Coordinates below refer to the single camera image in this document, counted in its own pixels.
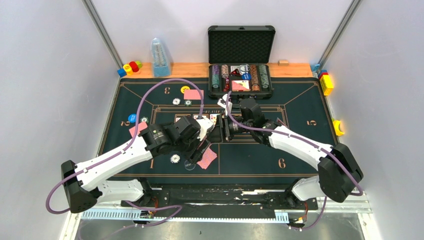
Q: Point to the orange chip row in case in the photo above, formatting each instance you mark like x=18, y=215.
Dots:
x=254, y=78

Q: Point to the small wooden block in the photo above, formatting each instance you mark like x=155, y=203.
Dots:
x=283, y=62

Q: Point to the red-backed cards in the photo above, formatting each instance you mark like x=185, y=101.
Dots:
x=135, y=130

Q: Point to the playing card deck in case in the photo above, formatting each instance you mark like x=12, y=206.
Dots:
x=240, y=86

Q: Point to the red triangular all-in marker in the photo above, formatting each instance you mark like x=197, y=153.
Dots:
x=280, y=121

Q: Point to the clear dealer button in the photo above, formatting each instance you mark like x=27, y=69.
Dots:
x=189, y=166

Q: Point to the green toy block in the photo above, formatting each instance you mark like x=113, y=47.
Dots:
x=139, y=64

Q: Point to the yellow toy cylinder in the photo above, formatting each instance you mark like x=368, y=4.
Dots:
x=128, y=69

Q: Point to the white-blue poker chip stack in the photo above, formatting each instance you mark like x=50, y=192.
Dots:
x=175, y=158

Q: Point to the yellow curved toy piece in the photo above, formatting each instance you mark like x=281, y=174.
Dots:
x=337, y=127

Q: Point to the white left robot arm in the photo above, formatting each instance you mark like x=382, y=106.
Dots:
x=88, y=183

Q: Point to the blue toy cube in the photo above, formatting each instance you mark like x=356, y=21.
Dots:
x=121, y=72

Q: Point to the red toy cylinder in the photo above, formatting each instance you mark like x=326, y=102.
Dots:
x=134, y=66

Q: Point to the yellow toy block right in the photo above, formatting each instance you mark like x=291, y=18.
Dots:
x=326, y=82

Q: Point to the purple-green chip row in case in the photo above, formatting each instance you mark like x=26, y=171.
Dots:
x=215, y=81

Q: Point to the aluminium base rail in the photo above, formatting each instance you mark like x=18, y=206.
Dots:
x=223, y=204

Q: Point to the black poker chip case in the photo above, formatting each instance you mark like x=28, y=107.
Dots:
x=240, y=46

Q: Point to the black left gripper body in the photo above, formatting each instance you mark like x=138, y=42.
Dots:
x=201, y=149

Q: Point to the yellow big blind button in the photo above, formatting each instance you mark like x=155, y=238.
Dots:
x=184, y=89

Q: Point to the blue button in case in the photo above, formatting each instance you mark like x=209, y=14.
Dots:
x=246, y=76

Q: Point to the red-backed card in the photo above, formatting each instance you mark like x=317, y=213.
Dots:
x=207, y=158
x=193, y=94

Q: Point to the pink-white chip row in case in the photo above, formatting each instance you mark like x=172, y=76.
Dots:
x=224, y=71

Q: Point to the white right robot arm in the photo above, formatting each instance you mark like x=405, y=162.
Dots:
x=338, y=175

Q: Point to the blue small blind button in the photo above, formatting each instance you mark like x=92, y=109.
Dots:
x=132, y=118

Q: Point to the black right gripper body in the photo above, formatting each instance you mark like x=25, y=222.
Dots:
x=234, y=128

